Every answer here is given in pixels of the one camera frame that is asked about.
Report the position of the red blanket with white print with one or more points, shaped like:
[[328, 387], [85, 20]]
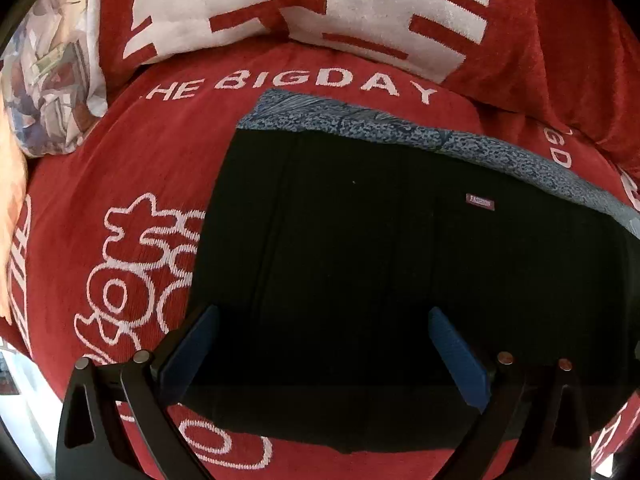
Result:
[[145, 170]]

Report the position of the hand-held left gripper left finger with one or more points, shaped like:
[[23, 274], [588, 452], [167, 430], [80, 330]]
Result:
[[192, 350]]

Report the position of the peach coloured cloth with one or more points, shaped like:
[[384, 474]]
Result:
[[9, 220]]

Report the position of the white pillow with colourful print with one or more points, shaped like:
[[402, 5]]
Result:
[[50, 85]]

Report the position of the red pillow with white print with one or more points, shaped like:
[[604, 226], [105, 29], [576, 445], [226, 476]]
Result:
[[530, 50]]

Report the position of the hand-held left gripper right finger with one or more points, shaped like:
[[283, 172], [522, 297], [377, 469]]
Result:
[[457, 355]]

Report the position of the black pants with grey waistband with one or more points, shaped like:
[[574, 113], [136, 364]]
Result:
[[350, 260]]

